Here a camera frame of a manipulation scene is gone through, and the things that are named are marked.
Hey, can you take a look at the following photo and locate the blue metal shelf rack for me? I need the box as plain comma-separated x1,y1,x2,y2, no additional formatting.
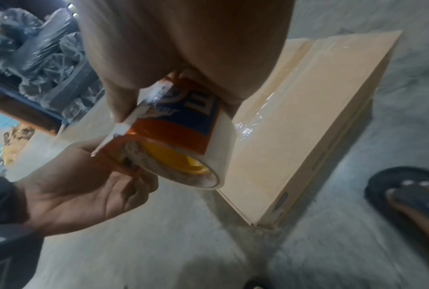
0,81,105,134

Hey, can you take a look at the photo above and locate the flat cardboard box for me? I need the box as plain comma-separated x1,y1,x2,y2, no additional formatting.
214,30,404,227

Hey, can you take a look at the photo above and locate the clear packing tape roll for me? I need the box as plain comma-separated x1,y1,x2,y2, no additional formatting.
90,71,233,190

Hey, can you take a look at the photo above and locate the person's foot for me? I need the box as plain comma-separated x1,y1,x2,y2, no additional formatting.
385,180,429,255

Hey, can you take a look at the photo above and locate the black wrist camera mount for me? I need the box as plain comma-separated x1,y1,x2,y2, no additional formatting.
0,174,45,289

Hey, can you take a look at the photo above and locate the pile of plastic-wrapped bundles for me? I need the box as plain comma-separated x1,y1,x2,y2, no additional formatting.
0,6,105,119

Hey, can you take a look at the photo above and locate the person's left hand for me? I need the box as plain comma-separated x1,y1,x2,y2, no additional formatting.
13,140,160,238

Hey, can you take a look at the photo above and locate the person's right hand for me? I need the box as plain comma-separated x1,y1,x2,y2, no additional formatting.
72,0,296,125

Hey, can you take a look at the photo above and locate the black sandal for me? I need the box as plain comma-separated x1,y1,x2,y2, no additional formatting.
363,166,429,256

